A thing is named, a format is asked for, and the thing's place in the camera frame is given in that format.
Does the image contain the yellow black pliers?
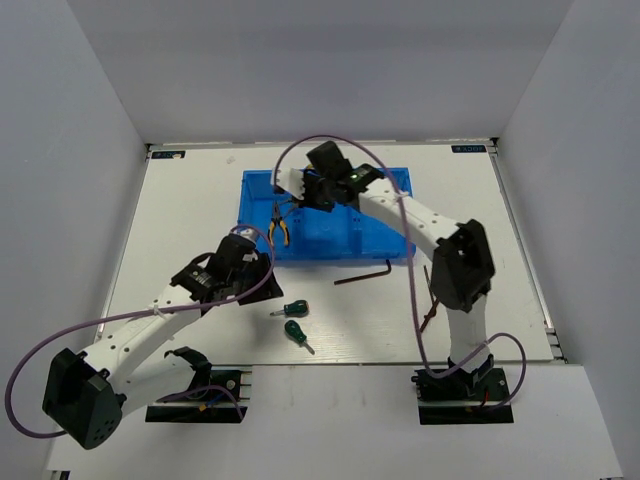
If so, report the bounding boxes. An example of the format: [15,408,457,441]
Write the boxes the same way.
[278,197,301,219]
[268,201,290,248]

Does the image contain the green stubby screwdriver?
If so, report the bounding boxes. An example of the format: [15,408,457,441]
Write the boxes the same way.
[284,319,315,355]
[270,300,310,318]

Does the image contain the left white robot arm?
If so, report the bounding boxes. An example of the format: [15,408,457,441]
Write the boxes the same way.
[43,225,283,450]

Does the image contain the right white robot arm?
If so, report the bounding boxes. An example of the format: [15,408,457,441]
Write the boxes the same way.
[302,141,495,399]

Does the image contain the long dark hex key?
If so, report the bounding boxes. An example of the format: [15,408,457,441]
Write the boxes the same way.
[333,260,392,286]

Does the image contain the thin straight hex key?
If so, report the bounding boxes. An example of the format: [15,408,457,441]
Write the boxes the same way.
[422,265,435,303]

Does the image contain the left corner label sticker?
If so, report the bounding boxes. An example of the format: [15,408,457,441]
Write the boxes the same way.
[151,150,186,159]

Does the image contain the corner label sticker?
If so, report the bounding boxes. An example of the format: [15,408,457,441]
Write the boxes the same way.
[151,150,186,159]
[451,144,487,154]

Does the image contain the right corner label sticker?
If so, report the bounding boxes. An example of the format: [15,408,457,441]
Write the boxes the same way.
[451,144,487,154]

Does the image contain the right bent hex key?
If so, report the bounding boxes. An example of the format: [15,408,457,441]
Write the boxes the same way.
[419,299,439,333]

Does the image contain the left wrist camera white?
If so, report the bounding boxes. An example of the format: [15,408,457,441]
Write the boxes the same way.
[231,225,260,245]

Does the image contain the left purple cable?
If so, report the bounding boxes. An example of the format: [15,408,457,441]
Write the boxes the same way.
[5,225,277,440]

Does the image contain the purple cable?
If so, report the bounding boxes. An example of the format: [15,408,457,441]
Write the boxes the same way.
[5,225,277,440]
[273,134,528,412]

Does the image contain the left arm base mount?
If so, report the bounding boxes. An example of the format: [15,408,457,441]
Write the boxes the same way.
[145,366,252,425]

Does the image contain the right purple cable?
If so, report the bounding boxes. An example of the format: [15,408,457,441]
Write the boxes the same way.
[273,134,528,412]

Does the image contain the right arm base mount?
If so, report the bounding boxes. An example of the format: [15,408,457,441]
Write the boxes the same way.
[411,368,514,426]

